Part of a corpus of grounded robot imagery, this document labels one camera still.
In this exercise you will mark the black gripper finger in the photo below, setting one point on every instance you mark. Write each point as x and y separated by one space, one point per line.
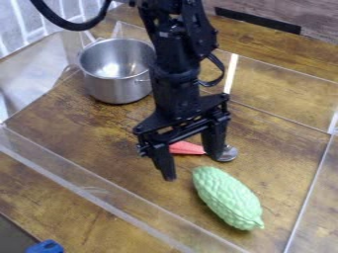
163 161
214 139

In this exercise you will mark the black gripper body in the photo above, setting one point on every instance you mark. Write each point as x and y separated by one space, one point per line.
158 129

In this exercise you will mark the green bitter gourd toy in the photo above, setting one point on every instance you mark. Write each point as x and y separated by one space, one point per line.
229 198

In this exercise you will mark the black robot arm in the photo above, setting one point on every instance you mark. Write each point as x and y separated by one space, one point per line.
185 39

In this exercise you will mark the silver metal pot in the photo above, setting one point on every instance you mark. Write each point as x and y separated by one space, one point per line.
115 66

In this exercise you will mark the blue object at corner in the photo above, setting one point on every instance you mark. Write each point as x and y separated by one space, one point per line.
47 246

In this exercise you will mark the clear acrylic barrier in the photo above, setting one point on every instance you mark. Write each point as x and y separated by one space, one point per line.
75 184

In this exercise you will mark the red handled metal spoon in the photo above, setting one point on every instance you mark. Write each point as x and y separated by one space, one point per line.
187 148

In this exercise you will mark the black strip on wall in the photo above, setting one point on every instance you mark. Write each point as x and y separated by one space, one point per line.
257 20

